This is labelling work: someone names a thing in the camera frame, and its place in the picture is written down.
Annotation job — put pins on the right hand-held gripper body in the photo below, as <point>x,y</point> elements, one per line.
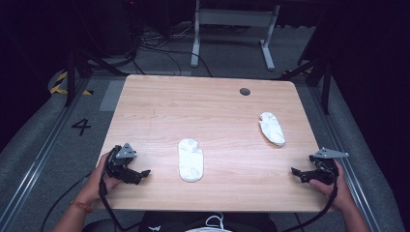
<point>322,170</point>

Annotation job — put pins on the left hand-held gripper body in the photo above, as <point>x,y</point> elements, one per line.
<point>120,164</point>

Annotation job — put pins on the white ankle sock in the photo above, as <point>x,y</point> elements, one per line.
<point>272,129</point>
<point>190,160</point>

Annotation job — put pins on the person's right hand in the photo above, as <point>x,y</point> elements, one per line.
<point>338,193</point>

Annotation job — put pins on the person's left hand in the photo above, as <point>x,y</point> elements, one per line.
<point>96,183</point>

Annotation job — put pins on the black chair armrest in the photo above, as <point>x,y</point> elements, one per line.
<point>101,226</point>

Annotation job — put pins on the person's black shirt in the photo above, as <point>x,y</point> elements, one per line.
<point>174,222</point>

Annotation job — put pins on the grey floor tape patch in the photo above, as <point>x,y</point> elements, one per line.
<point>111,96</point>

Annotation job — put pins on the black metal stand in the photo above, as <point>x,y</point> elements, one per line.
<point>75,71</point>
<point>322,77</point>

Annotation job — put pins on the white face mask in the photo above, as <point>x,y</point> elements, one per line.
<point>212,225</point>

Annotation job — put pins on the grey round table grommet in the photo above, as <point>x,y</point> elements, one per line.
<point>245,92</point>

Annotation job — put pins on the yellow black hazard tape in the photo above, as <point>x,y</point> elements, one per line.
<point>59,87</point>

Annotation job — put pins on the metal floor rail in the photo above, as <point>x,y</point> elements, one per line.
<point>38,161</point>
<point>351,174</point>

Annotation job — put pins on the white metal desk frame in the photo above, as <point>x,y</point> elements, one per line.
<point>235,16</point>

